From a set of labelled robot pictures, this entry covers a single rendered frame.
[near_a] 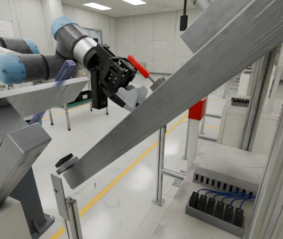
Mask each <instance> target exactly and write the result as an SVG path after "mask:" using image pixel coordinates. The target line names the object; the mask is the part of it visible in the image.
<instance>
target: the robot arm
mask: <svg viewBox="0 0 283 239"><path fill-rule="evenodd" d="M51 34H52V36H53V37H54V39H55V40H56V41H57V45H56V51H55V54H40V51H39V49H38V47H37V45H36V43H35V42H34V41H33V40H32V39H29V38H22V37H21V38H18V37H0V81H1V82H2V83H3V84H13V89H17V88H23V87H28V86H33V82H37V81H47V80H55V78H56V77H57V75H58V73H59V72H60V70H61V68H62V66H63V65H64V63H65V61H66V60H73V61H74V63H75V64H76V66H75V68H74V69H73V70H72V72H71V74H70V75H69V77H68V78H67V80H69V79H70V78H71V77H72V78H73V79H75V78H76V76H77V74H78V69H79V66H80V64H81V65H82V66H83V67H84V68H86V69H87V70H88V71H89V72H91V100H92V107H93V108H94V109H98V110H100V109H103V108H106V107H107V106H108V98H109V99H110V100H112V101H113V102H114V103H116V104H117V105H119V106H120V107H122V108H125V109H126V110H128V111H130V112H131V111H132V110H133V109H134V108H136V107H137V106H138V105H139V104H140V103H141V102H142V101H143V100H144V99H145V98H146V95H147V92H148V90H147V88H146V87H145V86H141V87H139V88H136V87H134V86H133V85H128V84H129V83H130V82H132V81H133V79H134V78H135V74H136V72H137V69H136V68H135V67H134V66H133V65H132V63H131V62H130V61H129V60H128V59H126V58H125V57H121V56H115V55H114V54H113V53H112V52H111V51H110V50H109V48H110V46H109V45H107V44H100V43H97V42H95V41H94V40H93V39H92V38H91V37H90V36H89V35H88V34H87V33H86V32H85V31H84V30H83V29H82V28H81V27H80V26H79V25H78V24H77V23H75V22H74V21H72V20H71V19H70V18H68V17H65V16H63V17H58V18H56V19H55V20H54V21H53V23H52V25H51ZM119 60H120V61H119ZM128 62H129V63H130V64H131V65H132V66H133V67H134V68H133V67H132V66H131V65H130V64H128Z"/></svg>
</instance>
